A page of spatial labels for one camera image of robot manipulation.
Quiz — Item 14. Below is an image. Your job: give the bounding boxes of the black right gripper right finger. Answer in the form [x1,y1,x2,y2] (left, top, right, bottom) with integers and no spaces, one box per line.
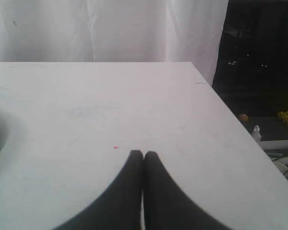
[143,151,218,230]

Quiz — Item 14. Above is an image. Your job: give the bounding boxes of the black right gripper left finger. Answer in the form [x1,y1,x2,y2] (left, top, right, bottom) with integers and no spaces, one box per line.
[56,150,144,230]

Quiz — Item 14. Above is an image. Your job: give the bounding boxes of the white figurine in background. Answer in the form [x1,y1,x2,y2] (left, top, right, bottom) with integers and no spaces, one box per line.
[251,125,262,142]

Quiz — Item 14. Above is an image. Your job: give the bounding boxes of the white backdrop curtain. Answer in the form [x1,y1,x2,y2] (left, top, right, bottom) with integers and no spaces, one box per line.
[0,0,228,83]

